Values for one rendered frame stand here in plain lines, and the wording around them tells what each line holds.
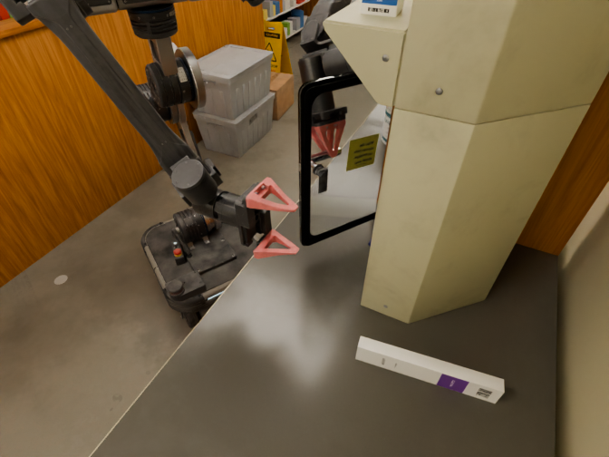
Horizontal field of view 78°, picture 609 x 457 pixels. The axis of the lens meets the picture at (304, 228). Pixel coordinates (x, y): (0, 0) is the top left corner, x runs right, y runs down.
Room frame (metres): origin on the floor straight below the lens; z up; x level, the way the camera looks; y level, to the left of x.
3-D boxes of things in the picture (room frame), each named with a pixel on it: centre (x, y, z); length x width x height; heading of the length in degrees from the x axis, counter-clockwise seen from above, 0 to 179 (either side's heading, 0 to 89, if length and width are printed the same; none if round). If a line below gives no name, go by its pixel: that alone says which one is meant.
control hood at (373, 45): (0.67, -0.15, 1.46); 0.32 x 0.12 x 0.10; 153
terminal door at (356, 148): (0.71, -0.12, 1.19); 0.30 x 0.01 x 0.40; 119
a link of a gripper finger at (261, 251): (0.49, 0.05, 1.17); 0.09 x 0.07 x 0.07; 63
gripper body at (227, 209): (0.52, 0.12, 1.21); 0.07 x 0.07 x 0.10; 63
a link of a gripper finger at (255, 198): (0.49, 0.05, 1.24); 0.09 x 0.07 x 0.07; 63
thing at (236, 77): (2.88, 0.55, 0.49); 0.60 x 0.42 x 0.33; 153
